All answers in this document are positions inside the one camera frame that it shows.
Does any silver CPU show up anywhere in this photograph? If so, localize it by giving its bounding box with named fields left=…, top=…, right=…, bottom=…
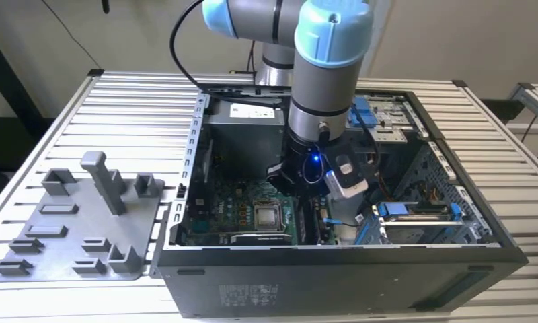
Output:
left=254, top=208, right=282, bottom=227

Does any grey power supply unit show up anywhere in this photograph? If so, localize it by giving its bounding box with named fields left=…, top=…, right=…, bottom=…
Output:
left=202, top=96, right=293, bottom=180

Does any green motherboard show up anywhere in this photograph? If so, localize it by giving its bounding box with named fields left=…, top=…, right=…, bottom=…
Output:
left=178, top=178, right=342, bottom=247

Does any black graphics card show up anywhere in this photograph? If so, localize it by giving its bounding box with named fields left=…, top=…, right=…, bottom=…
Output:
left=226, top=231, right=295, bottom=246

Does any blue disk carrier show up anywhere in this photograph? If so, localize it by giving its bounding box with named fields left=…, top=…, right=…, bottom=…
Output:
left=349, top=96, right=377, bottom=129

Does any grey metal drive cage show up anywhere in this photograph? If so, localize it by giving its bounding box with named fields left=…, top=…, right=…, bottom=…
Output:
left=339, top=90, right=430, bottom=184

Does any hard disk in blue carrier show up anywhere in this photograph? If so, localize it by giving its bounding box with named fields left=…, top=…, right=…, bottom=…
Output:
left=369, top=201, right=467, bottom=245

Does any black PC case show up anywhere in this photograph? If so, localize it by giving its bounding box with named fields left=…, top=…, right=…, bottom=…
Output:
left=149, top=82, right=529, bottom=320

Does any grey parts rack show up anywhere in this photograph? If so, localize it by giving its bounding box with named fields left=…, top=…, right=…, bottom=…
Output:
left=0, top=151, right=167, bottom=284

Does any black block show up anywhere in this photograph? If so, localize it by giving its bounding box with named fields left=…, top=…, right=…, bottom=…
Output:
left=479, top=98, right=526, bottom=125

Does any metal side table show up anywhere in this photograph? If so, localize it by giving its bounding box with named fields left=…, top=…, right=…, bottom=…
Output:
left=503, top=82, right=538, bottom=135

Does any CPU socket frame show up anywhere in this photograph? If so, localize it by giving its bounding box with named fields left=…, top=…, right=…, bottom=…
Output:
left=249, top=200, right=289, bottom=233

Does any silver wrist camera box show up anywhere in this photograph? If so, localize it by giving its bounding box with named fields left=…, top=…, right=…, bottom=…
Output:
left=323, top=153, right=370, bottom=200

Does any orange wire bundle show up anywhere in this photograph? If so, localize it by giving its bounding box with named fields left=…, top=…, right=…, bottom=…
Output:
left=374, top=161, right=394, bottom=203

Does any black base cable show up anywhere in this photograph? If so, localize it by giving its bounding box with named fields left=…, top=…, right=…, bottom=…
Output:
left=245, top=40, right=258, bottom=73

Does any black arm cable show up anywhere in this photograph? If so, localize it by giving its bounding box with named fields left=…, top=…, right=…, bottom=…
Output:
left=169, top=0, right=379, bottom=176

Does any black stand post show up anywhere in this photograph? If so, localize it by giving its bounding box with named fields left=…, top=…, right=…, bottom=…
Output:
left=0, top=22, right=44, bottom=118

